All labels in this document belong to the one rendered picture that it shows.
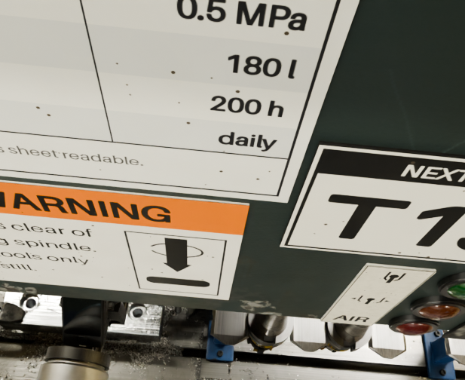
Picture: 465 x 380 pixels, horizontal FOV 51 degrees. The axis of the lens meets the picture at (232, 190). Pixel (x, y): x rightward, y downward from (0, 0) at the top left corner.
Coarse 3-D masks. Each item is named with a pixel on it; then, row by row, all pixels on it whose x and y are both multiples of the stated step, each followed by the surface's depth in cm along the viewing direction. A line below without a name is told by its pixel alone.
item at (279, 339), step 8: (248, 320) 68; (288, 320) 68; (256, 328) 67; (288, 328) 67; (256, 336) 66; (264, 336) 67; (272, 336) 66; (280, 336) 67; (288, 336) 67; (280, 344) 68
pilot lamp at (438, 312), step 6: (432, 306) 24; (438, 306) 24; (444, 306) 24; (450, 306) 24; (420, 312) 25; (426, 312) 24; (432, 312) 24; (438, 312) 24; (444, 312) 24; (450, 312) 24; (456, 312) 24; (432, 318) 25; (438, 318) 24; (444, 318) 24
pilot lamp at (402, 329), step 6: (408, 324) 27; (414, 324) 26; (420, 324) 26; (426, 324) 26; (396, 330) 28; (402, 330) 27; (408, 330) 27; (414, 330) 27; (420, 330) 27; (426, 330) 27
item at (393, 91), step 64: (384, 0) 10; (448, 0) 10; (384, 64) 11; (448, 64) 11; (320, 128) 13; (384, 128) 13; (448, 128) 13; (256, 256) 21; (320, 256) 21; (384, 256) 20; (384, 320) 28; (448, 320) 27
